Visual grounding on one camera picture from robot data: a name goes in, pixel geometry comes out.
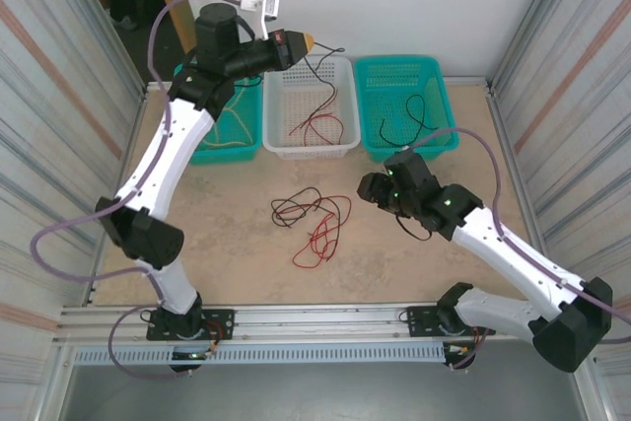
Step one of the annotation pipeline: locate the black cable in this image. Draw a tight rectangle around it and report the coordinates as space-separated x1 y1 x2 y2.
269 186 324 230
301 44 347 144
378 94 441 147

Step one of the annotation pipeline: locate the red cable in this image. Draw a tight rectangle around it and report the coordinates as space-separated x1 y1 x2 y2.
288 113 345 145
273 194 353 269

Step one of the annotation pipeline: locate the teal plastic basket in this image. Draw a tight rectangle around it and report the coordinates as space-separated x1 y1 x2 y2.
352 55 460 164
186 63 263 166

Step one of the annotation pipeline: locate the white plastic basket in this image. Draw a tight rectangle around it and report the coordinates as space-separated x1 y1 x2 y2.
262 54 362 161

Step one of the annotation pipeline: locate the right gripper black wire loop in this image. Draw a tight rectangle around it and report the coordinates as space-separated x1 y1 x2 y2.
396 214 432 242

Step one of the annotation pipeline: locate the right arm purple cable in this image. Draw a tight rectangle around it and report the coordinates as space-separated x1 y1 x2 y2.
406 127 631 372

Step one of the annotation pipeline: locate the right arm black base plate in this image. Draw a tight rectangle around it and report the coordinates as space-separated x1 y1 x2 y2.
406 306 498 339

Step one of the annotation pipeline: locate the aluminium rail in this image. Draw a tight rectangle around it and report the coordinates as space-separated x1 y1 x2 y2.
53 303 543 347

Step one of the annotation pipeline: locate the slotted grey cable duct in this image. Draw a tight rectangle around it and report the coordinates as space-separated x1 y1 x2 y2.
72 344 450 367

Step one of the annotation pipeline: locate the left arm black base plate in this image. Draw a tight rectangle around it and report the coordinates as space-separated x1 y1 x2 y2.
146 309 236 342

